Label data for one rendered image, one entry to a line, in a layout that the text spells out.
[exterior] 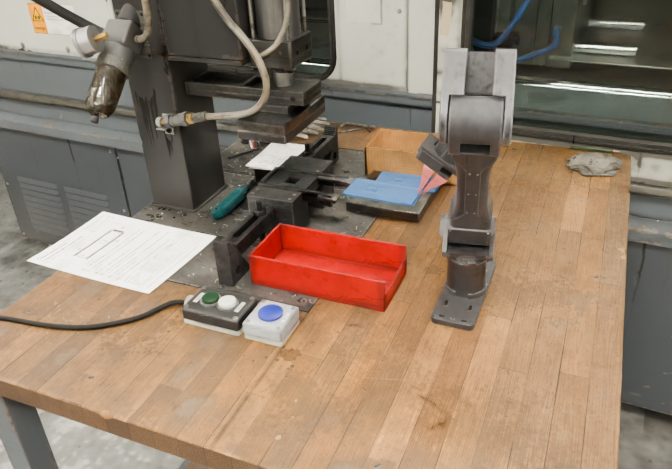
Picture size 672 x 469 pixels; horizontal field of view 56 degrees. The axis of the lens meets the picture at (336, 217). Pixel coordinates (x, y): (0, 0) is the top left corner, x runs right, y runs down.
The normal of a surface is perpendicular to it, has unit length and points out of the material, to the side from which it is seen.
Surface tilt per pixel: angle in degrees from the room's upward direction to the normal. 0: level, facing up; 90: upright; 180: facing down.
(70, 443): 0
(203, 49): 90
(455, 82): 46
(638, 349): 90
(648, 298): 90
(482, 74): 71
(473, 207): 119
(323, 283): 90
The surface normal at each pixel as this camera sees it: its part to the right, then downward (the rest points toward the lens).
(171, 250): -0.05, -0.87
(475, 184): -0.17, 0.85
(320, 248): -0.39, 0.47
